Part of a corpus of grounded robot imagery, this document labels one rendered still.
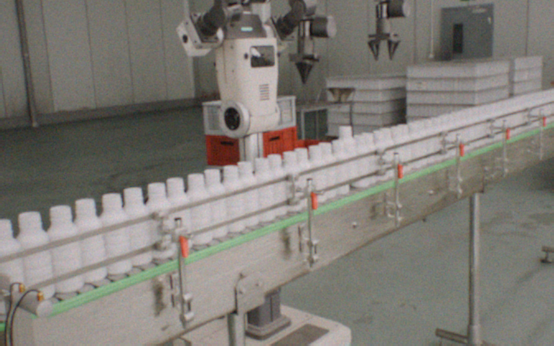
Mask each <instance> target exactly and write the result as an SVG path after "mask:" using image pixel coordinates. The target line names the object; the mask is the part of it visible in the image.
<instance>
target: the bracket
mask: <svg viewBox="0 0 554 346"><path fill-rule="evenodd" d="M526 108H527V110H525V112H526V111H528V115H527V119H528V121H526V122H524V123H525V125H524V126H532V122H530V119H532V118H538V120H539V133H538V144H534V143H533V137H531V144H532V145H537V147H538V153H537V152H533V146H531V153H532V154H537V157H538V160H539V161H541V160H542V156H543V153H542V148H543V144H542V126H543V127H545V126H546V119H551V118H552V116H551V115H549V116H544V113H543V109H539V115H531V114H530V111H533V107H526ZM542 121H543V123H542ZM494 122H495V118H489V119H488V123H491V125H490V126H489V130H490V131H491V133H488V138H495V134H494V133H492V130H496V129H500V131H501V132H503V150H502V156H501V159H500V158H496V151H494V158H495V159H496V160H500V164H501V169H496V168H495V165H496V163H495V161H494V164H493V168H494V169H495V170H496V171H500V173H501V177H506V174H507V173H508V170H507V164H508V162H509V160H508V158H506V148H507V139H508V140H509V139H510V131H511V130H516V128H511V127H509V125H508V124H507V120H503V125H502V126H500V127H496V126H495V125H492V124H493V123H494ZM460 135H461V134H459V133H457V134H456V139H455V140H454V141H449V140H448V139H445V137H447V136H448V131H440V137H444V139H443V140H441V145H444V148H441V149H440V154H442V155H446V154H448V148H445V145H449V144H454V147H455V148H456V178H451V177H450V169H448V170H447V177H448V178H449V179H450V180H454V184H456V185H455V189H450V180H447V189H449V190H451V191H454V194H455V198H456V199H460V194H462V190H461V183H462V178H460V156H461V157H463V151H464V145H468V146H469V145H470V143H466V142H463V141H462V139H460ZM375 150H376V154H375V155H377V156H379V159H378V160H377V163H378V166H380V169H378V170H376V175H375V176H379V177H382V176H385V175H387V172H386V170H382V166H385V165H392V169H394V203H390V202H389V192H387V193H385V197H386V202H387V203H388V204H390V205H392V208H393V210H394V216H391V215H390V214H389V205H387V206H386V215H388V217H392V218H393V219H392V220H393V222H394V223H395V227H399V226H400V222H402V216H401V209H402V204H401V203H399V179H402V178H403V167H404V166H409V165H410V164H409V163H405V162H401V158H399V152H394V158H393V159H392V160H391V161H389V160H387V158H382V155H386V148H377V149H375ZM297 181H299V174H296V173H290V174H287V180H286V182H292V185H290V186H289V192H290V193H291V194H292V197H291V198H288V199H287V200H288V205H287V206H290V207H296V206H298V205H300V198H296V197H295V194H297V193H304V198H308V237H305V230H304V224H303V225H301V226H299V227H300V236H302V237H303V240H302V241H300V249H301V251H302V252H303V253H304V254H305V255H308V263H309V264H310V268H315V267H316V262H318V261H319V256H318V253H317V246H318V244H319V240H318V239H317V238H316V237H315V234H314V210H317V197H318V195H322V196H323V195H324V191H320V190H317V187H316V186H315V185H313V184H312V181H313V179H307V186H306V187H304V188H300V186H299V185H295V182H297ZM153 216H154V219H153V221H157V222H160V225H158V226H157V234H158V235H161V236H162V239H161V240H159V241H155V244H156V247H157V249H156V250H155V251H158V252H162V253H163V252H165V251H168V250H171V241H173V242H175V243H176V257H177V268H178V274H173V275H172V276H171V284H172V288H175V289H176V293H174V294H173V306H174V307H176V309H177V311H179V312H180V315H179V319H180V322H181V323H182V329H188V328H189V327H190V323H189V322H191V321H192V320H193V319H194V318H195V317H194V313H193V312H192V305H191V301H192V299H193V294H192V293H191V292H190V291H188V290H187V289H186V277H185V258H187V257H188V239H190V240H194V238H195V235H194V234H190V233H187V227H186V226H183V225H182V221H181V219H182V218H181V217H175V218H174V225H175V227H173V228H171V229H170V228H169V225H166V224H163V221H165V220H167V219H169V215H168V210H165V209H159V210H156V211H153ZM167 234H170V235H171V241H170V240H167V239H165V235H167ZM305 240H308V241H307V244H308V247H309V253H307V252H306V251H305ZM178 286H179V288H178ZM180 306H181V309H180Z"/></svg>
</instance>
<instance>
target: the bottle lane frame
mask: <svg viewBox="0 0 554 346"><path fill-rule="evenodd" d="M538 133H539V129H535V130H533V131H530V132H527V133H523V134H520V135H518V136H516V137H513V138H510V139H509V140H508V139H507V148H506V158H508V160H509V162H508V164H507V170H508V173H507V174H506V177H501V173H500V171H496V170H495V169H494V168H493V164H494V161H495V163H496V165H495V168H496V169H501V164H500V160H496V159H495V158H494V151H496V158H500V159H501V156H502V150H503V141H500V142H498V143H494V144H492V145H490V146H487V147H484V148H480V149H479V150H476V151H474V152H469V153H467V154H464V155H463V157H461V156H460V178H462V183H461V190H462V194H460V199H456V198H455V194H454V191H451V190H449V189H447V180H450V179H449V178H448V177H447V170H448V169H450V177H451V178H456V157H455V158H453V159H451V160H448V161H446V162H443V163H442V164H438V165H437V166H432V167H428V168H427V169H424V170H422V171H418V172H416V173H413V174H411V175H407V176H405V177H403V178H402V179H399V203H401V204H402V209H401V216H402V222H400V226H399V227H395V223H394V222H393V220H392V219H393V218H392V217H388V215H386V206H387V205H389V214H390V215H391V216H394V210H393V208H392V205H390V204H388V203H387V202H386V197H385V193H387V192H389V202H390V203H394V181H391V182H388V183H385V184H384V185H379V186H376V187H373V188H372V189H366V190H365V191H363V192H359V193H357V194H353V195H351V196H349V197H345V198H344V199H339V200H338V201H335V202H331V203H329V204H327V205H323V206H321V207H320V208H317V210H314V234H315V237H316V238H317V239H318V240H319V244H318V246H317V253H318V256H319V261H318V262H316V267H315V268H310V264H309V263H308V255H305V254H304V253H303V252H302V251H301V249H300V241H302V240H303V237H302V236H300V227H299V226H301V225H303V224H304V230H305V237H308V212H305V213H300V214H299V215H297V216H294V217H289V218H287V219H284V220H280V222H276V223H271V225H269V226H266V227H261V228H260V229H257V230H255V231H253V230H251V232H248V233H246V234H242V235H241V236H237V237H235V238H231V239H230V240H227V241H224V242H221V241H220V242H219V243H218V244H217V245H212V246H209V245H208V248H205V249H202V250H196V251H195V253H193V254H190V255H188V257H187V258H185V277H186V289H187V290H188V291H190V292H191V293H192V294H193V299H192V301H191V305H192V312H193V313H194V317H195V318H194V319H193V320H192V321H191V322H189V323H190V327H189V328H188V329H182V323H181V322H180V319H179V315H180V312H179V311H177V309H176V307H174V306H173V294H174V293H176V289H175V288H172V284H171V276H172V275H173V274H178V268H177V259H175V260H170V262H168V263H165V264H162V265H156V267H154V268H152V269H148V270H142V272H140V273H137V274H134V275H131V276H129V275H126V278H122V279H120V280H117V281H111V283H109V284H108V285H106V286H104V287H100V288H95V287H94V290H91V291H89V292H85V293H83V294H80V293H78V294H77V296H75V297H70V298H68V299H66V300H59V299H58V300H59V302H57V303H55V304H53V306H54V310H53V313H52V314H51V315H50V316H48V317H46V318H39V317H38V316H35V315H33V314H31V317H32V324H33V332H34V339H35V346H163V345H166V344H169V343H170V342H171V341H172V340H174V339H177V338H179V337H181V336H182V335H184V334H187V333H189V332H191V331H192V330H196V329H198V328H199V327H201V326H203V325H206V324H208V323H209V322H211V321H213V320H217V319H218V318H220V317H222V316H225V315H227V314H229V313H231V311H234V310H236V309H237V305H236V291H235V287H236V285H237V282H238V280H239V279H241V278H244V277H246V276H248V275H250V274H253V273H255V272H257V271H258V272H260V273H261V274H262V275H263V280H264V295H266V294H268V293H270V292H273V291H274V290H276V289H278V288H281V287H283V286H284V285H287V284H290V283H292V282H294V281H296V280H298V279H300V278H302V277H304V276H306V275H308V274H310V273H312V272H314V271H316V270H319V269H321V268H323V267H325V266H327V265H329V264H331V263H333V262H335V261H337V260H339V259H341V258H343V257H345V256H347V255H350V254H352V253H354V252H355V251H357V250H360V249H362V247H364V246H366V245H368V244H370V243H372V242H374V241H378V240H380V239H382V238H384V237H385V236H388V235H390V234H392V233H393V232H395V231H398V230H400V229H402V228H403V227H406V226H409V225H411V224H412V223H414V222H417V221H419V220H421V219H422V218H424V217H427V216H429V215H430V214H433V213H436V212H438V211H440V210H442V209H444V208H446V207H448V206H450V205H452V204H454V203H456V202H458V201H460V200H462V199H465V198H466V197H468V196H472V195H474V194H476V193H478V192H480V191H482V190H483V176H484V174H485V172H487V171H490V170H493V173H494V178H493V185H494V184H496V183H498V182H500V181H503V180H506V179H508V178H510V177H511V176H513V175H516V174H518V173H519V172H521V171H524V170H526V169H528V168H530V167H532V166H536V165H537V164H539V163H541V162H543V161H545V160H546V159H548V158H549V157H553V156H554V124H549V125H546V126H545V127H542V144H543V148H542V153H543V156H542V160H541V161H539V160H538V157H537V154H532V153H531V146H533V152H537V153H538V147H537V145H532V144H531V137H533V143H534V144H538ZM455 185H456V184H454V180H450V189H455Z"/></svg>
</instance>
